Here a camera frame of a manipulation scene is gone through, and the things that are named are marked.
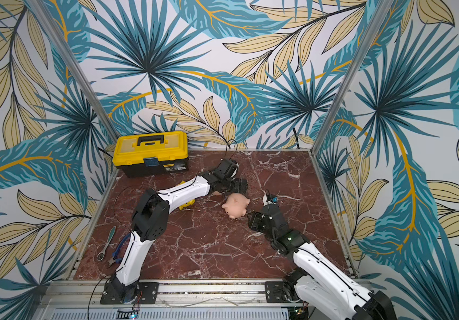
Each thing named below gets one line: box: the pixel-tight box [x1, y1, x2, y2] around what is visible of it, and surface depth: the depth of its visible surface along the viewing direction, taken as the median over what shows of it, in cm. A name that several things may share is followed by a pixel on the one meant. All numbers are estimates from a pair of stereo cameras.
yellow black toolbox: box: [112, 131, 190, 177], surface depth 100 cm
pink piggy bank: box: [221, 192, 251, 220], surface depth 90 cm
